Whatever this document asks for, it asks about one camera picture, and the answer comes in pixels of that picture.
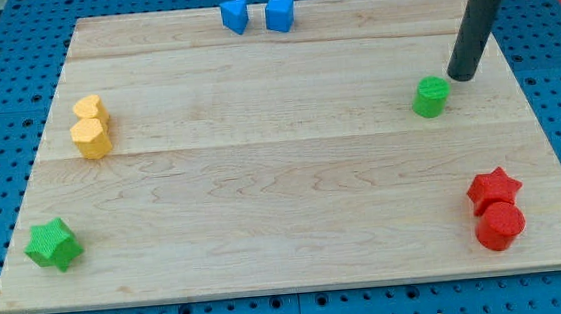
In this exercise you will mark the green cylinder block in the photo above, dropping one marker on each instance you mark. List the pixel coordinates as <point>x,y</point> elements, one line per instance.
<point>431,97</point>

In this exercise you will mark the yellow hexagon block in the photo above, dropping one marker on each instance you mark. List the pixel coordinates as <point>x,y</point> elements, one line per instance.
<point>91,138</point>

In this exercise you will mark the wooden board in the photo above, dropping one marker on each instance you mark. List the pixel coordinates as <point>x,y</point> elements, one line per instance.
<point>270,163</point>

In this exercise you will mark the blue cube block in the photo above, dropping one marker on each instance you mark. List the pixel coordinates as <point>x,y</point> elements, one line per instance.
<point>279,15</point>

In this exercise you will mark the blue triangle block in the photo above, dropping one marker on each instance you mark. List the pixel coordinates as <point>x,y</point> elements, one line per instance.
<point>234,15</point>

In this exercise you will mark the yellow heart block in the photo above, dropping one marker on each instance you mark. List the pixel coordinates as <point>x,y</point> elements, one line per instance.
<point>90,107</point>

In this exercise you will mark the red star block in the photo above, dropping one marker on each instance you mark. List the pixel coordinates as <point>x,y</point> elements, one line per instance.
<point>488,188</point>

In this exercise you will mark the red cylinder block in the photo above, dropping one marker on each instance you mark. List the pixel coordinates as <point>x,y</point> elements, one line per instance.
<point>499,226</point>

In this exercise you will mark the green star block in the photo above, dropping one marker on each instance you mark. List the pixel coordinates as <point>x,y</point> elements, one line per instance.
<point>53,244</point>

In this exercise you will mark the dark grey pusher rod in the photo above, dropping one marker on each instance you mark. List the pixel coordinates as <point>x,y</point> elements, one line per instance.
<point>472,37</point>

